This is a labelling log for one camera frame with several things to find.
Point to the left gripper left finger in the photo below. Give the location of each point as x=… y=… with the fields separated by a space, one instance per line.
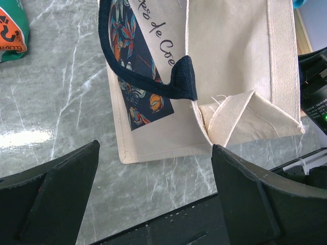
x=45 y=204

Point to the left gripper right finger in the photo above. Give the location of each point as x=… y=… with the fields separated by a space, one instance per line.
x=261 y=207

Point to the beige canvas tote bag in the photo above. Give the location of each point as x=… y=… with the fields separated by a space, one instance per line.
x=187 y=75

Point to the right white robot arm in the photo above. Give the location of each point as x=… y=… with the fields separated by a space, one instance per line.
x=312 y=74

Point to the wooden clothes rack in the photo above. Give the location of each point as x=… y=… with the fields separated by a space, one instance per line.
x=302 y=40

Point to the green folded t-shirt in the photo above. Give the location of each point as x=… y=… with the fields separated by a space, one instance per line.
x=14 y=30

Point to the turquoise hanging t-shirt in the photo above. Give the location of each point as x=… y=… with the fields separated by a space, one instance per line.
x=298 y=3

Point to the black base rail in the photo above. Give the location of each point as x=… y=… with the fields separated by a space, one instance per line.
x=202 y=221

